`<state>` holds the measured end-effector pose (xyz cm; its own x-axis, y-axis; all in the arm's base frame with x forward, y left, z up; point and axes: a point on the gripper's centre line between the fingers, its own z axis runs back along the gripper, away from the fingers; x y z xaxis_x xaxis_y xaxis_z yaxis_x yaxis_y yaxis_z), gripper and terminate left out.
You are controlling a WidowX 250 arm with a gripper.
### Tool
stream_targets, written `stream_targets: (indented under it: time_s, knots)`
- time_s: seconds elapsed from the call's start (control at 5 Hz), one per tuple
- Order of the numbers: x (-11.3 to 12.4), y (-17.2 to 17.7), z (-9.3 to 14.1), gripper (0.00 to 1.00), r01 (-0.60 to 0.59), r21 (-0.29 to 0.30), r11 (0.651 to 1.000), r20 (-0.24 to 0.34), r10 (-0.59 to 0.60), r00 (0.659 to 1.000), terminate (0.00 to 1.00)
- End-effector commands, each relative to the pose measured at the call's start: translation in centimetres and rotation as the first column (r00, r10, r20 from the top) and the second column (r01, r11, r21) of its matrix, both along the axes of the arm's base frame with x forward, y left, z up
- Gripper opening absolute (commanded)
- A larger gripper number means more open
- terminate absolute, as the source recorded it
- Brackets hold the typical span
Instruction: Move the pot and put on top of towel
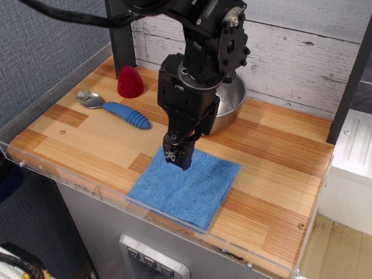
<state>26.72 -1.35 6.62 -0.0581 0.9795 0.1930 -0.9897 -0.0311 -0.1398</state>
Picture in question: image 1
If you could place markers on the black yellow object corner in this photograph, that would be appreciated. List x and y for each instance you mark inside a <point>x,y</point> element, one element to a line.
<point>19,263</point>

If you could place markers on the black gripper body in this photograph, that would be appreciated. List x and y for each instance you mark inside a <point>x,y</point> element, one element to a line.
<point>191,106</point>

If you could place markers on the dark grey left post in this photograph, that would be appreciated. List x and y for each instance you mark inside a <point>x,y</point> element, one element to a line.
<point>121,38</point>

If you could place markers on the silver dispenser button panel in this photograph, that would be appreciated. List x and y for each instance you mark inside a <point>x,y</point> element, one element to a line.
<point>143,261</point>

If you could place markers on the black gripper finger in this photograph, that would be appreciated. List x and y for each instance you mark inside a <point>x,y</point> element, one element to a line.
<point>185,154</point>
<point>170,151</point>

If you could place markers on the dark grey post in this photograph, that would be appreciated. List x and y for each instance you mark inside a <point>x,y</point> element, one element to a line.
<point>121,38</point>
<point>351,86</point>

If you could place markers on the dark grey right post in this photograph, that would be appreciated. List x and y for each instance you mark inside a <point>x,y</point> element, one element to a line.
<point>351,86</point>

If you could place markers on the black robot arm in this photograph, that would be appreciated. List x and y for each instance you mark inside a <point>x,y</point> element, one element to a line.
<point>215,46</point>

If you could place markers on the silver metal pot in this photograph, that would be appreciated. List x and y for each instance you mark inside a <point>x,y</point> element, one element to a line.
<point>232,96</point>

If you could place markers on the white plastic box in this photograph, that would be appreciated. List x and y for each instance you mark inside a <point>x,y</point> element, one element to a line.
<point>346,196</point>

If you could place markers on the spoon with blue handle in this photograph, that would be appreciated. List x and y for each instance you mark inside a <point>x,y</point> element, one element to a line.
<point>92,100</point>

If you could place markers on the blue folded towel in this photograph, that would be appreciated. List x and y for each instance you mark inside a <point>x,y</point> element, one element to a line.
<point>193,195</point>

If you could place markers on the red plastic strawberry toy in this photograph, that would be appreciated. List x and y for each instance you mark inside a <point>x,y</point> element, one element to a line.
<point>129,82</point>

